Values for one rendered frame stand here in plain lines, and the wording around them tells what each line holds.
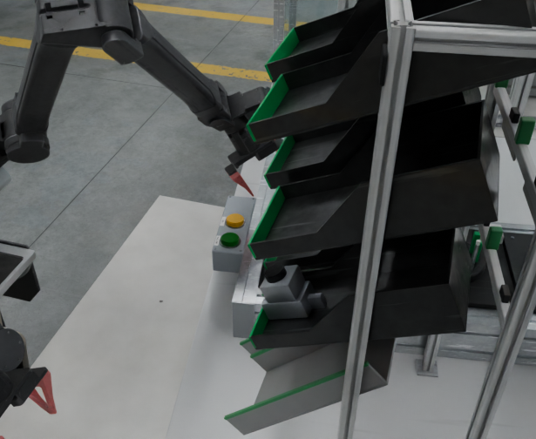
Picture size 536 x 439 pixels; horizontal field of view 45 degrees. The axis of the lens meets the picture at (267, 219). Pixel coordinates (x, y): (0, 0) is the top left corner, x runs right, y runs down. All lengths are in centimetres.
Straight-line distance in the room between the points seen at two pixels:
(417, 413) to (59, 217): 229
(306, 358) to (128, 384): 39
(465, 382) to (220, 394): 47
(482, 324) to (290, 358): 41
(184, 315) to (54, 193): 207
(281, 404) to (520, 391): 55
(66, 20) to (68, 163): 265
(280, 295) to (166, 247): 73
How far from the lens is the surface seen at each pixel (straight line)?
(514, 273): 141
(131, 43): 98
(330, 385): 89
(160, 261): 152
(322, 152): 92
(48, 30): 97
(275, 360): 108
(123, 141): 373
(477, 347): 134
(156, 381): 128
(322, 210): 80
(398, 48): 57
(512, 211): 179
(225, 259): 139
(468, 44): 57
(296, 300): 87
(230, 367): 129
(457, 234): 82
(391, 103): 59
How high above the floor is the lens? 185
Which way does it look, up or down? 37 degrees down
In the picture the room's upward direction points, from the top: 1 degrees clockwise
